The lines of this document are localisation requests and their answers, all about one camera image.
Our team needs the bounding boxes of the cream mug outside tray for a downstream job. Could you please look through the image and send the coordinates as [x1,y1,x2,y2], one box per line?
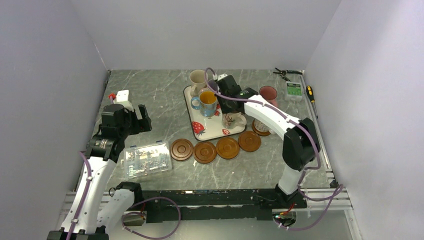
[189,69,208,97]

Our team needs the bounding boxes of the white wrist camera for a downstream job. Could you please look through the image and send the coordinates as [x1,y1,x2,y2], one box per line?
[108,90,134,112]
[213,73,228,81]

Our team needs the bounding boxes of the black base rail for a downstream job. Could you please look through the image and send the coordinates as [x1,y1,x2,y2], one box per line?
[114,177,307,224]

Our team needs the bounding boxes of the white mug orange inside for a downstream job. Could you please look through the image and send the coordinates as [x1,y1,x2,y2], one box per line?
[253,119,278,135]

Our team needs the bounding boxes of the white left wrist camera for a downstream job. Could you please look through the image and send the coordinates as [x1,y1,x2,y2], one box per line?
[108,90,134,112]

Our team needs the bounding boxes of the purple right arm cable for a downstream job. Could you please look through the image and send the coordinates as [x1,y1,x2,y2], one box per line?
[204,67,345,232]

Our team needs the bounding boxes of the brown wooden coaster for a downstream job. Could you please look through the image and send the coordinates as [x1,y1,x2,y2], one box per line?
[251,119,273,137]
[215,137,240,160]
[238,131,262,152]
[193,141,217,164]
[170,138,194,161]

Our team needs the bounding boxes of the grey purple mug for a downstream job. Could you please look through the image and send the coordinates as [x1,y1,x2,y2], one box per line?
[198,79,218,94]

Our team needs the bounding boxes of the white serving tray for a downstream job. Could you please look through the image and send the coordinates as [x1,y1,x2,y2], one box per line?
[183,85,246,142]

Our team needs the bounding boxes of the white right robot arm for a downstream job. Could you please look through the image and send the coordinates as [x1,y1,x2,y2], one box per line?
[212,73,320,208]

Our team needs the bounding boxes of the white green electronic device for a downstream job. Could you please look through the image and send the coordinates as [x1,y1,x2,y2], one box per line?
[284,81,303,102]

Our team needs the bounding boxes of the aluminium frame rail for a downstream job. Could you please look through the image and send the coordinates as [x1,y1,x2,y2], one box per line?
[298,75,339,189]

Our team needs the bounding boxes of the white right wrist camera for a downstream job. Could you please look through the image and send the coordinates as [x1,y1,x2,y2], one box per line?
[213,73,228,81]

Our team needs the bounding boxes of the pink mug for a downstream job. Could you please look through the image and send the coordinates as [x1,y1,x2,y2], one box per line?
[259,85,278,108]

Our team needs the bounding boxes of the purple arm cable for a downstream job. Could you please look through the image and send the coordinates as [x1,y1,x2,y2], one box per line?
[65,151,93,240]
[204,67,345,232]

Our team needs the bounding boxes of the cream patterned mug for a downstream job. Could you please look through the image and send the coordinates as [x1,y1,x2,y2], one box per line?
[221,112,247,129]

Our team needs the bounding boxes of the clear plastic parts box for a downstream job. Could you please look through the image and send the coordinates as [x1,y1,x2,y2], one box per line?
[123,141,173,179]

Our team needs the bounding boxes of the black pliers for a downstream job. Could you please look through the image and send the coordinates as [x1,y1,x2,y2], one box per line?
[272,67,303,82]

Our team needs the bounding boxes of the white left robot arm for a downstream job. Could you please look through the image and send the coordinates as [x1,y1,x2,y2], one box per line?
[47,103,152,240]

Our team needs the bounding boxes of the yellow black screwdriver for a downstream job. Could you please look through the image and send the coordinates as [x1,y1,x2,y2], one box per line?
[305,85,319,119]

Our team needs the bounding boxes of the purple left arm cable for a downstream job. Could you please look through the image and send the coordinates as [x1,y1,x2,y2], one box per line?
[65,151,93,240]

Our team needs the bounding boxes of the blue mug yellow inside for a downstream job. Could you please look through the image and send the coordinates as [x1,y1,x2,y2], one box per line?
[190,91,218,118]

